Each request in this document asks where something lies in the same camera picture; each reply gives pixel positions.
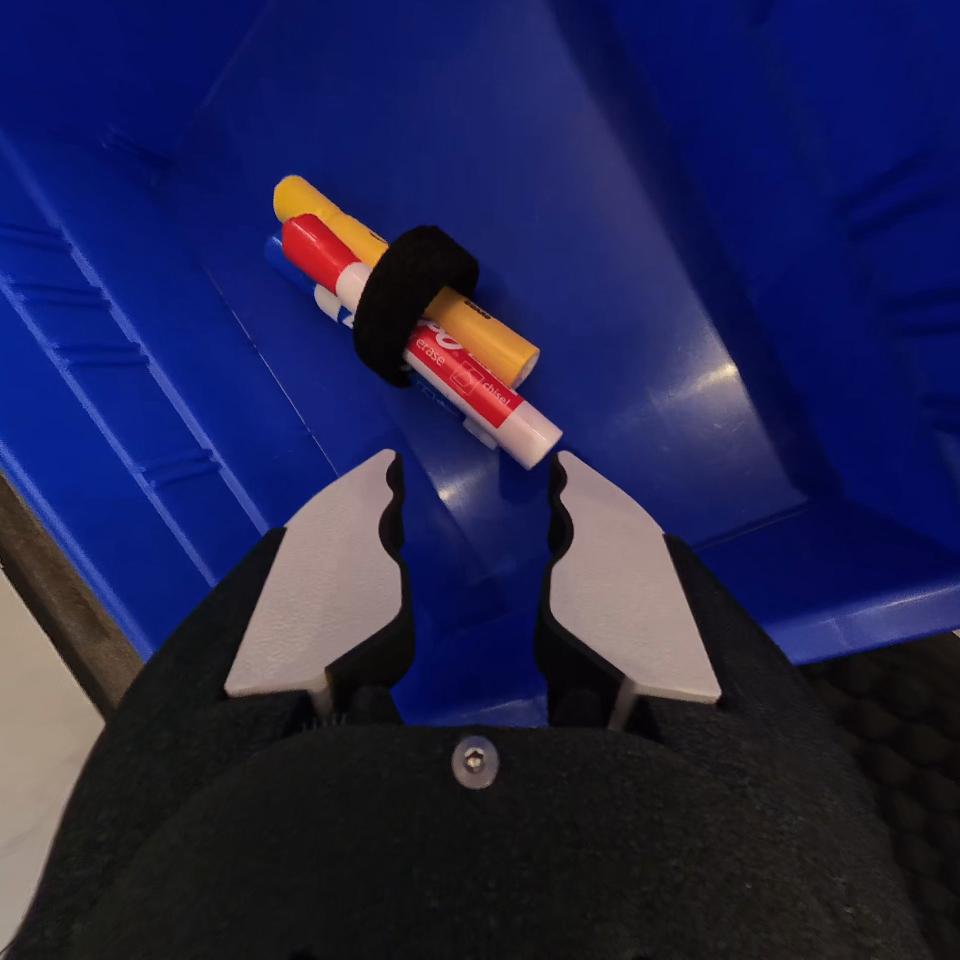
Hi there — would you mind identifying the black fabric tie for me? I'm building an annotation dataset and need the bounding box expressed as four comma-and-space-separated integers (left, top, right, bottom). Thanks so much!
351, 225, 481, 390

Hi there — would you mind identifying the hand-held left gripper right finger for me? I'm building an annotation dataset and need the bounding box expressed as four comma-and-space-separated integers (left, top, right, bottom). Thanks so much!
534, 450, 723, 732

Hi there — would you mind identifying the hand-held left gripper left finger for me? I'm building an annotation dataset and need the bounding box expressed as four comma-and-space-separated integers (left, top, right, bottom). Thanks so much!
223, 448, 416, 721

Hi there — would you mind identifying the yellow marker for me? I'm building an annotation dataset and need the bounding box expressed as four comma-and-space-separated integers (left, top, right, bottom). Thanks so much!
272, 174, 541, 390

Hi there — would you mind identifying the blue plastic bin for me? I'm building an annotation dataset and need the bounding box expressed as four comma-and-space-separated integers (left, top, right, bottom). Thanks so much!
0, 0, 960, 729

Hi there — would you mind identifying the blue dry erase marker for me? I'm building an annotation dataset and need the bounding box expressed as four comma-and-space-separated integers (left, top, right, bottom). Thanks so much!
262, 234, 500, 451

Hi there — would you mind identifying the black honeycomb mat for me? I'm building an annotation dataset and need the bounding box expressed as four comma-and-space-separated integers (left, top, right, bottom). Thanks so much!
795, 630, 960, 960

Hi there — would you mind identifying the red dry erase marker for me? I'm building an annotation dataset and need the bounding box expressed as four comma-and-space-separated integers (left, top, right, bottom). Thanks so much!
281, 213, 564, 471

